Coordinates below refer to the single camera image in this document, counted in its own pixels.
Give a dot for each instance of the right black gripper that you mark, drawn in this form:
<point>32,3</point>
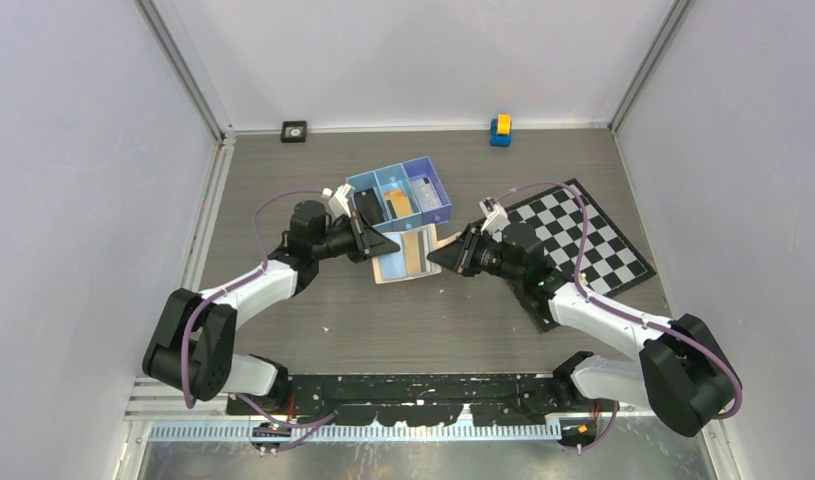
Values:
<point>459,255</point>

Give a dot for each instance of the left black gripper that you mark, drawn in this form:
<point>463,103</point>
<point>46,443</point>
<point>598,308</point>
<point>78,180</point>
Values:
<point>366,241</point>

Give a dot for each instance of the beige leather card holder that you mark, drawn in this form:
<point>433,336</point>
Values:
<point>391,268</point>

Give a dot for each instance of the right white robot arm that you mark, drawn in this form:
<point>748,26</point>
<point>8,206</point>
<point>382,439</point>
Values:
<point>673,367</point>

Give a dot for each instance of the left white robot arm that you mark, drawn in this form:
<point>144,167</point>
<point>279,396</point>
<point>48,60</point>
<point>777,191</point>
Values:
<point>192,348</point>

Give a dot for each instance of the black item in tray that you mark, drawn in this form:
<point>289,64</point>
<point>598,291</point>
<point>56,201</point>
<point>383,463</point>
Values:
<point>367,203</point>

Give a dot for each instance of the orange item in tray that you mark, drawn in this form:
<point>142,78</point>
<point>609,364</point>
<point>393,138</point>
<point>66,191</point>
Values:
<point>398,203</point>

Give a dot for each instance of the blue three-compartment organizer tray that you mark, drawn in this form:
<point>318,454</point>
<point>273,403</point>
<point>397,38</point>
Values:
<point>398,176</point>

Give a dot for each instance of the clear item in tray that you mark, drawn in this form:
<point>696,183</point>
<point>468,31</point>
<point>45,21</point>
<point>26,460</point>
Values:
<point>426,194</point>

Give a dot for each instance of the blue and yellow toy block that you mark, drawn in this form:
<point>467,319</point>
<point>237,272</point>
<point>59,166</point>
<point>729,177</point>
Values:
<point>500,132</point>

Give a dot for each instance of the small black square box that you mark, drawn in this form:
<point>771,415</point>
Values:
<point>293,131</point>

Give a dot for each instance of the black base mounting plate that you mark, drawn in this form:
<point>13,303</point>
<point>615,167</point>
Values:
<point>421,400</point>

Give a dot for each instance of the black and white chessboard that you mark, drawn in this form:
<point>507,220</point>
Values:
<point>611,263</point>

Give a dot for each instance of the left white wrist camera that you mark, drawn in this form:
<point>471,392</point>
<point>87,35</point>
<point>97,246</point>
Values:
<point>339,200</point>

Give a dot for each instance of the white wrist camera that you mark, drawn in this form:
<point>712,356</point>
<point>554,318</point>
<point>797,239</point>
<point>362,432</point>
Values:
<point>496,217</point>
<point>339,200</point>

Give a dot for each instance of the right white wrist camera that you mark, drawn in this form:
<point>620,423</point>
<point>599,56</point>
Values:
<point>496,217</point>

